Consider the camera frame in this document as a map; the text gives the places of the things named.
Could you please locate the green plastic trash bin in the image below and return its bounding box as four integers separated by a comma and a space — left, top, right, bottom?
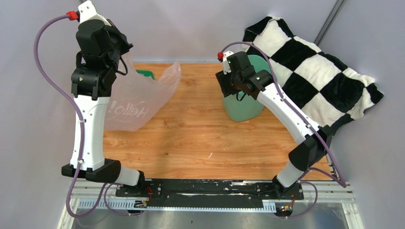
222, 55, 270, 122

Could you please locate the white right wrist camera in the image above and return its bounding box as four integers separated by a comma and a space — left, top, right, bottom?
222, 51, 234, 74

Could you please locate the purple cable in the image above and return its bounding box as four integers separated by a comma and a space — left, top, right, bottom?
217, 42, 347, 220
33, 11, 143, 219

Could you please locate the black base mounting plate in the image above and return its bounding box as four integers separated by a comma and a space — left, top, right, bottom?
116, 179, 304, 209

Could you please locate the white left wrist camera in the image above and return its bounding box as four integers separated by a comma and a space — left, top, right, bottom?
78, 0, 112, 26

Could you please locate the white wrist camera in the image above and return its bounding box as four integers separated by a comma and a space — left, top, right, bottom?
78, 0, 112, 26
222, 51, 234, 74

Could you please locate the green folded cloth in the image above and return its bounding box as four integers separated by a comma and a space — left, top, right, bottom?
136, 70, 155, 80

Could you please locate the black white checkered blanket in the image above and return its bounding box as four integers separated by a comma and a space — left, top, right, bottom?
242, 16, 384, 131

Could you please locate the pink translucent trash bag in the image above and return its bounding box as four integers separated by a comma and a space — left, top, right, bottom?
104, 52, 182, 132

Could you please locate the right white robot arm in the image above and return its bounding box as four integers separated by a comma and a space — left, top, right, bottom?
216, 51, 332, 199

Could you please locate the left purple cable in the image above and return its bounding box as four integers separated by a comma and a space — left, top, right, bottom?
33, 11, 143, 219

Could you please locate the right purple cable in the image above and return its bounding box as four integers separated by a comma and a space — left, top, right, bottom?
217, 42, 347, 220

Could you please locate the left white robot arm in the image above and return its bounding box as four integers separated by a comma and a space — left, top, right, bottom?
61, 19, 146, 197

